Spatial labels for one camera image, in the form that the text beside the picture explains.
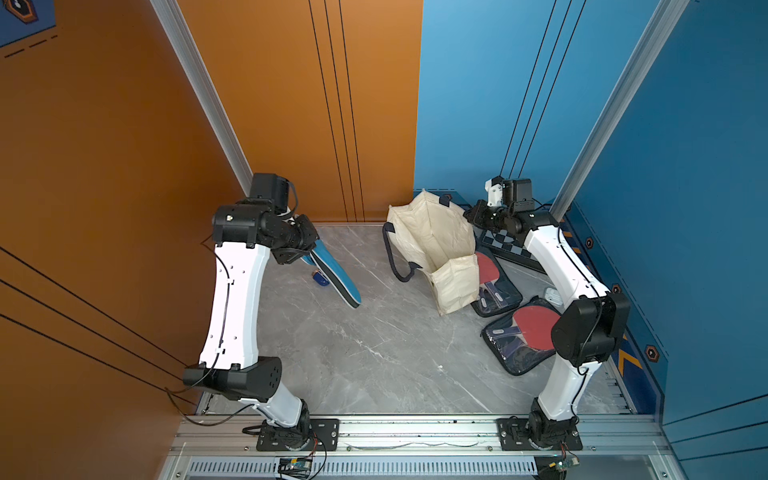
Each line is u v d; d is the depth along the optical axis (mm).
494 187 785
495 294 965
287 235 554
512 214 664
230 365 400
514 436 725
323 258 692
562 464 697
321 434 741
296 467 713
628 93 825
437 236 1087
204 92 821
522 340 868
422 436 755
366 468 697
